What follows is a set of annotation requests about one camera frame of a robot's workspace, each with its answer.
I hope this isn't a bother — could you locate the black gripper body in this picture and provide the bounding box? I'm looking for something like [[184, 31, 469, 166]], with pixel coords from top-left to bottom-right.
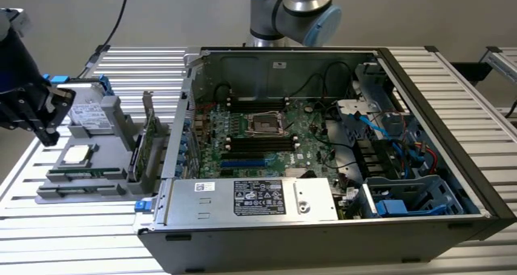
[[0, 26, 56, 114]]

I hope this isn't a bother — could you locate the green RAM stick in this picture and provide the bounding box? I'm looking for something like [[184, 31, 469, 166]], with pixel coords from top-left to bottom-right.
[[59, 170, 109, 179]]

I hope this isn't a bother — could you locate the hard disk with blue carrier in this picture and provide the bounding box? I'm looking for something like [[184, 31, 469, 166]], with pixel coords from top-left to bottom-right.
[[41, 73, 115, 130]]

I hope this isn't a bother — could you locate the silver CPU chip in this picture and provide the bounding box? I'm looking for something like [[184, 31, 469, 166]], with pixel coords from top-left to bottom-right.
[[63, 145, 93, 163]]

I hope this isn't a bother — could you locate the grey parts rack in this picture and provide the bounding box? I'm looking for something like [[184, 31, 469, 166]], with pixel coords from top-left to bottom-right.
[[33, 94, 172, 205]]

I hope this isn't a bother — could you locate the green graphics card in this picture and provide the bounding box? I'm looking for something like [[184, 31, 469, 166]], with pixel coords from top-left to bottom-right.
[[128, 90, 161, 179]]

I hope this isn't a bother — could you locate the blue case latch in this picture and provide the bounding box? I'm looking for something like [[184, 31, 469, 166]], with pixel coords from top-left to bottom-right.
[[133, 198, 155, 213]]

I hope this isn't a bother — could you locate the blue expansion slot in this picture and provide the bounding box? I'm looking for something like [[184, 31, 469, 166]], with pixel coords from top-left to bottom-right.
[[221, 160, 270, 168]]

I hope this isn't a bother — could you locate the short black expansion slot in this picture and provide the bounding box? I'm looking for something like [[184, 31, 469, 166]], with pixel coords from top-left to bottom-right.
[[221, 168, 260, 176]]

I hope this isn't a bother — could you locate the silver power supply unit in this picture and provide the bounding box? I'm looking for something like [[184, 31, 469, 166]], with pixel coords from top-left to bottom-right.
[[164, 177, 340, 225]]

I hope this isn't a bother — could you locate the green motherboard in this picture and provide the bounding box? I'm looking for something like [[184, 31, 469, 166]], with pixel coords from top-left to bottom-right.
[[192, 98, 353, 179]]

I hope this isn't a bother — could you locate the silver chipset heat sink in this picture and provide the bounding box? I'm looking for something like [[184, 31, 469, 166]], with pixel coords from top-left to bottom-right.
[[284, 167, 317, 179]]

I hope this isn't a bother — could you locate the black open PC case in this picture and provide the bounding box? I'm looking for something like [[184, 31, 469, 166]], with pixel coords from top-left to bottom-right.
[[135, 45, 517, 275]]

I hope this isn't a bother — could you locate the grey metal disk bay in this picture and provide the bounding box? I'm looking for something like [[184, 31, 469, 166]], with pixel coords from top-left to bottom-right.
[[333, 62, 409, 144]]

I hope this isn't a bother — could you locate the blue disk caddy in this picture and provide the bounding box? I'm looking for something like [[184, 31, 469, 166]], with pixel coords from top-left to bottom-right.
[[374, 198, 409, 218]]

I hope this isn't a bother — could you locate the grey plastic drive cage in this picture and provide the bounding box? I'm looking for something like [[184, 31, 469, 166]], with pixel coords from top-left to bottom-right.
[[362, 174, 466, 219]]

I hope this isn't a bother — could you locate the black hanging cable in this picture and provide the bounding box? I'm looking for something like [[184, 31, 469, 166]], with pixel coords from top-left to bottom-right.
[[75, 0, 131, 79]]

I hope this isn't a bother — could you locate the short black looped wire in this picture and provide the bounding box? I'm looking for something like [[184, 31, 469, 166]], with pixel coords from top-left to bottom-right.
[[212, 82, 232, 99]]

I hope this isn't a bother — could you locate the CPU socket with metal frame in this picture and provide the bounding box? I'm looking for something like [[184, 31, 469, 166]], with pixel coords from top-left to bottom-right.
[[241, 112, 290, 137]]

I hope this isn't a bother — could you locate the long black looped wire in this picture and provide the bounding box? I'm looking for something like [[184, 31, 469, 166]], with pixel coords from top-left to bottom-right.
[[293, 61, 353, 102]]

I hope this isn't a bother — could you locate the light blue SATA wire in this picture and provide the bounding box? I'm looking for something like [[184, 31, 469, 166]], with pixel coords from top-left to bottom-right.
[[352, 112, 389, 140]]

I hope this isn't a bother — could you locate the red wire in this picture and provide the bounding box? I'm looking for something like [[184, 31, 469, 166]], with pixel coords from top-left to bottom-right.
[[425, 148, 440, 174]]

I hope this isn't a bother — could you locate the aluminium side table frame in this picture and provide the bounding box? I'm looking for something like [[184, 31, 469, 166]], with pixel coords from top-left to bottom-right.
[[477, 45, 517, 82]]

